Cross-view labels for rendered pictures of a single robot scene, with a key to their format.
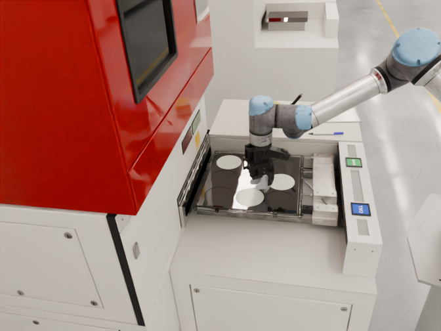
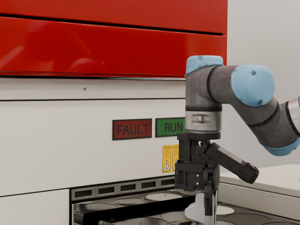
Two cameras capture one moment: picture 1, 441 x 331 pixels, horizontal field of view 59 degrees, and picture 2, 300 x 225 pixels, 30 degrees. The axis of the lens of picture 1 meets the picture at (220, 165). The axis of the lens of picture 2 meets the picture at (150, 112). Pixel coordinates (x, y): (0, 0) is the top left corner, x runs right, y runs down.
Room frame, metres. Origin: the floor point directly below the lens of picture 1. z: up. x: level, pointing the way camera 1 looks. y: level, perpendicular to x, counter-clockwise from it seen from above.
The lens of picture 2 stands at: (0.14, -0.75, 1.21)
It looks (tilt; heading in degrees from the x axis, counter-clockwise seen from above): 3 degrees down; 38
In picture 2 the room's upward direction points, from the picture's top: 1 degrees clockwise
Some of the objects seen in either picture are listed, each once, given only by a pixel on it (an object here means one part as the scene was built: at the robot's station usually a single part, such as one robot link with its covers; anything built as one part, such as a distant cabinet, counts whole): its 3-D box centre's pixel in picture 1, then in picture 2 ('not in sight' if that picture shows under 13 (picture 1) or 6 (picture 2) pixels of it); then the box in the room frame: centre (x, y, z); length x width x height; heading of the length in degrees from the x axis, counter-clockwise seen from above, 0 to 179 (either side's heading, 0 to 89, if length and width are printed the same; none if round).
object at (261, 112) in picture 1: (262, 115); (205, 83); (1.10, -0.14, 1.21); 0.09 x 0.08 x 0.11; 76
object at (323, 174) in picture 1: (323, 188); not in sight; (1.14, -0.38, 0.87); 0.36 x 0.08 x 0.03; 167
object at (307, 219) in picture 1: (264, 215); not in sight; (1.05, -0.15, 0.84); 0.50 x 0.02 x 0.03; 77
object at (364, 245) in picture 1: (354, 199); not in sight; (1.04, -0.45, 0.89); 0.55 x 0.09 x 0.14; 167
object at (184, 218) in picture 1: (197, 179); (148, 210); (1.22, 0.09, 0.89); 0.44 x 0.02 x 0.10; 167
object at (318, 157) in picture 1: (323, 157); not in sight; (1.30, -0.42, 0.89); 0.08 x 0.03 x 0.03; 77
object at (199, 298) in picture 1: (278, 257); not in sight; (1.24, -0.24, 0.41); 0.97 x 0.64 x 0.82; 167
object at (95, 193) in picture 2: (194, 165); (147, 184); (1.22, 0.10, 0.96); 0.44 x 0.01 x 0.02; 167
